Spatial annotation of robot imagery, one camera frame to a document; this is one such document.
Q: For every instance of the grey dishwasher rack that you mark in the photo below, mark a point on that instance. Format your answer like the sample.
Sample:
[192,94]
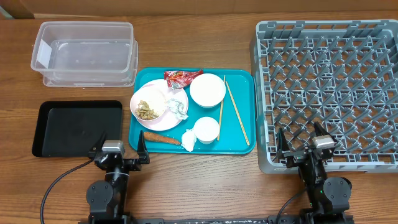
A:
[341,74]

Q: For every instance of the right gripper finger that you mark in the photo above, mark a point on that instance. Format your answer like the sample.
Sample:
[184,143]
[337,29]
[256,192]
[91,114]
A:
[282,145]
[319,130]

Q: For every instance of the pink plate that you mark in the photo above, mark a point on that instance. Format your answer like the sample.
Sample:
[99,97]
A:
[168,120]

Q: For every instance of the red snack wrapper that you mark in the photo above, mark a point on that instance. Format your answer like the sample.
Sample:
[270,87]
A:
[180,79]

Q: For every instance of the foil ball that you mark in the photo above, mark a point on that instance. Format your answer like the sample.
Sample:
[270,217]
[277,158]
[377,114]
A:
[178,108]

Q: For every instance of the white tissue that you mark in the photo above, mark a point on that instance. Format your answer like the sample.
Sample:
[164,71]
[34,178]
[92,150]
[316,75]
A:
[188,140]

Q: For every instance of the black tray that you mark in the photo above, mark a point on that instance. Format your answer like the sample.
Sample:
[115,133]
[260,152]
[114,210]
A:
[72,128]

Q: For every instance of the orange carrot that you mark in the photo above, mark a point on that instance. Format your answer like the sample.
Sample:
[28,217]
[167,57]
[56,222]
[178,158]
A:
[160,138]

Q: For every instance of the white bowl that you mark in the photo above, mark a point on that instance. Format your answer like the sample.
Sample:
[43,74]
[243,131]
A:
[207,90]

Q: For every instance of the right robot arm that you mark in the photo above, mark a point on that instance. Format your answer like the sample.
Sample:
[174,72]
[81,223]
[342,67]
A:
[328,196]

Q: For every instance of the white cup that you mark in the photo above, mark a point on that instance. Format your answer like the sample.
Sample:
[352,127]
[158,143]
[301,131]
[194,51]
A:
[206,129]

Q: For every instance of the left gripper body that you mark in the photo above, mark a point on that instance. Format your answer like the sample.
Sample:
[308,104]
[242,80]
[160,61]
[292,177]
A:
[132,165]

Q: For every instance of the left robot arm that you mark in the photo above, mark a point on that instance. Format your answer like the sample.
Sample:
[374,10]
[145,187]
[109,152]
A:
[107,198]

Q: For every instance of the clear plastic bin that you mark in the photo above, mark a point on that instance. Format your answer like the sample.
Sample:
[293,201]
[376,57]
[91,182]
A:
[86,54]

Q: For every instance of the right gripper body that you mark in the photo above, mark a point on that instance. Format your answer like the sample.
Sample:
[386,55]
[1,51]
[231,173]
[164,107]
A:
[295,158]

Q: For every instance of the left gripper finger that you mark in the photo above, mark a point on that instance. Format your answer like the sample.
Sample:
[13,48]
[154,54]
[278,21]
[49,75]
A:
[99,143]
[141,147]

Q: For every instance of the pink bowl with food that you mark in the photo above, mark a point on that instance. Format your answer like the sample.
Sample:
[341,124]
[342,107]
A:
[148,104]

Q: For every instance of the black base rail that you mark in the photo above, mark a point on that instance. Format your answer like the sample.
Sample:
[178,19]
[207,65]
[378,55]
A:
[211,221]

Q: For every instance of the teal serving tray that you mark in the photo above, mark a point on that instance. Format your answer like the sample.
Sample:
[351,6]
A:
[231,140]

